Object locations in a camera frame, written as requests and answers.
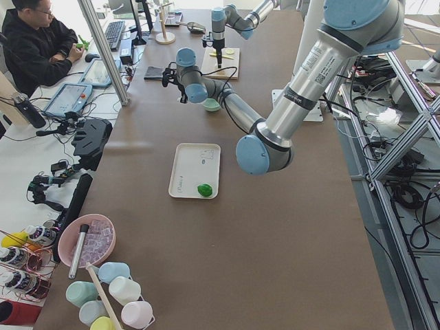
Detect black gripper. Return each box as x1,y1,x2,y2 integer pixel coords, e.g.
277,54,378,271
162,67,188,103
202,32,225,68

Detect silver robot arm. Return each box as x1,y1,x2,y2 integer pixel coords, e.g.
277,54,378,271
202,0,281,69
162,1,405,175

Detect mint green bowl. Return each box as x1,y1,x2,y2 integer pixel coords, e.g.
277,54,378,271
202,98,221,112

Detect metal tube in bowl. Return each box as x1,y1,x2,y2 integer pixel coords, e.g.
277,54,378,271
68,224,89,280

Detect pink bowl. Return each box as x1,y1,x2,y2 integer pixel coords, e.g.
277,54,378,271
58,214,116,268

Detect yellow plastic knife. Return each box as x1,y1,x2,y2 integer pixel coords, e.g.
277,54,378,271
208,52,235,60

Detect wooden cutting board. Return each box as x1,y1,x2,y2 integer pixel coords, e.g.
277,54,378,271
201,47,241,80

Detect metal scoop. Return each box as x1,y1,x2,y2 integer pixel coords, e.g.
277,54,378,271
178,21,206,34

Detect grey folded cloth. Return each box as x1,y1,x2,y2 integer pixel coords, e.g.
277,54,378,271
144,66,165,81

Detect wooden mug tree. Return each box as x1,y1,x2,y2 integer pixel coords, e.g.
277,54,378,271
154,1,176,45

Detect cream rabbit tray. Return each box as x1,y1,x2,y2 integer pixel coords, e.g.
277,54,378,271
168,143,221,199

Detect upper blue teach pendant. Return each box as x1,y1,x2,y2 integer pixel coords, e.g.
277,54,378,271
78,58,111,89

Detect blue teach pendant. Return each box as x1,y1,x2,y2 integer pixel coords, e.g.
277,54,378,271
42,83,93,118
78,58,111,89

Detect green lime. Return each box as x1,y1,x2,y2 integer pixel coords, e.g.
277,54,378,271
197,184,213,197

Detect black keyboard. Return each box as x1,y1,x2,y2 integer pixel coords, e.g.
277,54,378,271
104,21,125,52

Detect black computer mouse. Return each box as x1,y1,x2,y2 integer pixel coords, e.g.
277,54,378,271
85,53,100,63

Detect lower blue teach pendant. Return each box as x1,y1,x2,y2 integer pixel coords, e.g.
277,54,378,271
42,83,93,118

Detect seated person black hoodie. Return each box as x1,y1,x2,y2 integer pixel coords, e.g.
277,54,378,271
1,1,84,97

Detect black water bottle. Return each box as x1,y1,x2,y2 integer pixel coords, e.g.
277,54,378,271
12,92,46,129

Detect pastel blue cup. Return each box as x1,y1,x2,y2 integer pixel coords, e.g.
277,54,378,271
98,262,131,284

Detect white cup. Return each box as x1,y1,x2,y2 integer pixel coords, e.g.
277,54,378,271
109,276,142,306

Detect yellow toy fruits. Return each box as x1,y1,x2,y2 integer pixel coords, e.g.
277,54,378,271
1,232,28,248

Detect pink cup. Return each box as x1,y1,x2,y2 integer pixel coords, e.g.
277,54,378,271
121,301,155,329

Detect mint green cup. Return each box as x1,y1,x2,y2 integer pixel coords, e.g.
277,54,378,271
65,281,98,308

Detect pale blue cup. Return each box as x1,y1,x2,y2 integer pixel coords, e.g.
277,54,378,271
78,300,108,327

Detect yellow cup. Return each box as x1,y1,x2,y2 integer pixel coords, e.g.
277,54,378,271
89,316,116,330

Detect aluminium frame post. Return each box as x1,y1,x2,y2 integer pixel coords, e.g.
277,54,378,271
78,0,129,106

